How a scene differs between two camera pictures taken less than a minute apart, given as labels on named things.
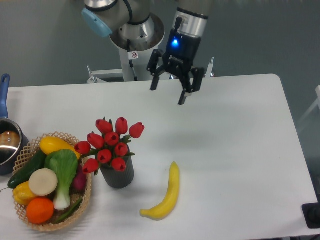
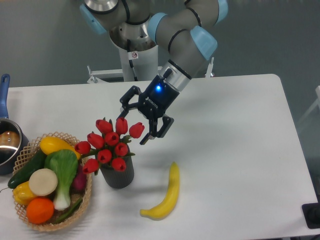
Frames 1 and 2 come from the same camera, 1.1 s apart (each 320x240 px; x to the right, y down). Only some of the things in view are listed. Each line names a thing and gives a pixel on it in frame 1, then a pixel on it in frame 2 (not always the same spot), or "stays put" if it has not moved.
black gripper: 182,52 → 157,98
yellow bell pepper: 22,193 stays put
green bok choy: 64,163 stays put
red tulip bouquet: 109,144 stays put
